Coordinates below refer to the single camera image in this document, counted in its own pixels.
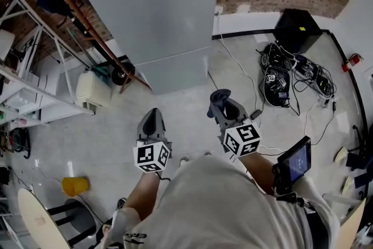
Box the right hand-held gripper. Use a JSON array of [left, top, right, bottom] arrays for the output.
[[213, 97, 263, 163]]

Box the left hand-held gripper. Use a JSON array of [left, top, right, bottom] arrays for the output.
[[132, 107, 173, 174]]

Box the grey blue cleaning cloth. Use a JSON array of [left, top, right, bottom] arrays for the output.
[[207, 89, 232, 118]]

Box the light grey refrigerator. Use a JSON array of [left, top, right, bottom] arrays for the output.
[[59, 0, 221, 96]]

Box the person's right forearm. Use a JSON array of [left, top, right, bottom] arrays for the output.
[[238, 151, 276, 196]]

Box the person's left forearm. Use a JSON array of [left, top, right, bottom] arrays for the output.
[[124, 170, 163, 213]]

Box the beige trash bin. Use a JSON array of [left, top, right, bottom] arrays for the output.
[[75, 70, 113, 110]]

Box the teal dustpan and broom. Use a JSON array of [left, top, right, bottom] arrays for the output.
[[66, 26, 112, 87]]

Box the chest-mounted black screen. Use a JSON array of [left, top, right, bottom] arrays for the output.
[[276, 135, 312, 184]]

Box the yellow bucket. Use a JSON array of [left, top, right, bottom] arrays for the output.
[[61, 176, 90, 196]]

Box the wooden coat rack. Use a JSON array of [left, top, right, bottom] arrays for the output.
[[36, 0, 152, 94]]

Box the black cabinet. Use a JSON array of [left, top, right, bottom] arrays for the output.
[[273, 8, 323, 54]]

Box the white metal shelving rack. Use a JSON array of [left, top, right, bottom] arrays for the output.
[[0, 0, 97, 126]]

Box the black grey stool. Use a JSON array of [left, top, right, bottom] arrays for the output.
[[46, 198, 97, 246]]

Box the red fire extinguisher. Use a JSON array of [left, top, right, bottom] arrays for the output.
[[341, 52, 364, 73]]

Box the black canister vacuum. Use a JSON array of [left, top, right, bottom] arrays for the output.
[[8, 127, 31, 160]]

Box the round light wooden table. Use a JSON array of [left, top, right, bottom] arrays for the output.
[[17, 188, 73, 249]]

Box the dark blue hanging bag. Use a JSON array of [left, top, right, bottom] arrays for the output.
[[36, 0, 68, 15]]

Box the light wooden board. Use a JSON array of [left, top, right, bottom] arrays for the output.
[[339, 198, 367, 249]]

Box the white table lamp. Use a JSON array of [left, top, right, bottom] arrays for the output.
[[0, 28, 16, 61]]

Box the white power cable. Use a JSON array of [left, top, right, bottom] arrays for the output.
[[217, 13, 261, 114]]

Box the pile of cables and devices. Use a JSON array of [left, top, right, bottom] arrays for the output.
[[256, 42, 337, 108]]

